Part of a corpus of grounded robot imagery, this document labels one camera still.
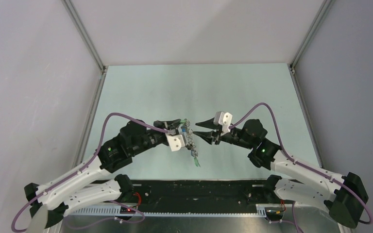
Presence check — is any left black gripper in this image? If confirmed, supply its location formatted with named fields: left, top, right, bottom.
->
left=131, top=119, right=181, bottom=156

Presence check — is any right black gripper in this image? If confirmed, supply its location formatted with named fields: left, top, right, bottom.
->
left=192, top=117, right=254, bottom=150

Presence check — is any large metal key ring disc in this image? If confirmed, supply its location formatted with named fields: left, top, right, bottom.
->
left=181, top=120, right=200, bottom=167

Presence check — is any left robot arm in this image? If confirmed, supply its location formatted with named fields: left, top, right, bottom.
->
left=24, top=119, right=185, bottom=228

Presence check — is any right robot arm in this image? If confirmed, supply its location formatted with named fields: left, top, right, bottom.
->
left=194, top=118, right=369, bottom=229

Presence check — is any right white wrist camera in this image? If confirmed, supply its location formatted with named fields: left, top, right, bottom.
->
left=214, top=111, right=233, bottom=133

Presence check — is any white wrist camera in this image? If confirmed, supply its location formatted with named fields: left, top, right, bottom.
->
left=214, top=111, right=233, bottom=133
left=166, top=133, right=186, bottom=152

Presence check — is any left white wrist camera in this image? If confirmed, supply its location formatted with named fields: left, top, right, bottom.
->
left=166, top=133, right=186, bottom=152

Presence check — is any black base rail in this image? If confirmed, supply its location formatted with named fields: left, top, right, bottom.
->
left=86, top=175, right=303, bottom=215

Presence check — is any white slotted cable duct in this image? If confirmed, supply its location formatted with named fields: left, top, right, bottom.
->
left=70, top=205, right=266, bottom=217

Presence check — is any left aluminium frame post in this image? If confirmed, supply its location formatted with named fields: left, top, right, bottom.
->
left=61, top=0, right=106, bottom=73

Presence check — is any aluminium frame post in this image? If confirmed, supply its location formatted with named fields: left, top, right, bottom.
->
left=61, top=0, right=106, bottom=73
left=289, top=0, right=335, bottom=70

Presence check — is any right aluminium frame post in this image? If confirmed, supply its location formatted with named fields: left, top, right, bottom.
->
left=289, top=0, right=335, bottom=70

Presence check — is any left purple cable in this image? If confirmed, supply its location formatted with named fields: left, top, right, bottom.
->
left=11, top=112, right=174, bottom=233

